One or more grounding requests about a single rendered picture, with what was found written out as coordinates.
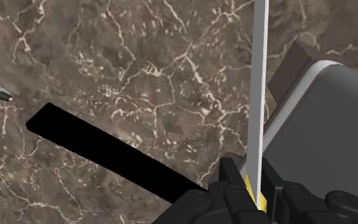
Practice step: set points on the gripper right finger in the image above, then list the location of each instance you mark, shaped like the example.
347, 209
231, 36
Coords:
302, 201

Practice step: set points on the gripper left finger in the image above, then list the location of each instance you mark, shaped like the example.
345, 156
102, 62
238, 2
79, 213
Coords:
234, 198

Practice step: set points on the long white stick yellow end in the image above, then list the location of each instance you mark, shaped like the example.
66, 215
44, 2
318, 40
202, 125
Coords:
258, 93

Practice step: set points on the grey box with white edge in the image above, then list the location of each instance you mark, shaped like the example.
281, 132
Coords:
327, 130

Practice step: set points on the brown block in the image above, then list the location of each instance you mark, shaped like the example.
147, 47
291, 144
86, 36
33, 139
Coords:
290, 71

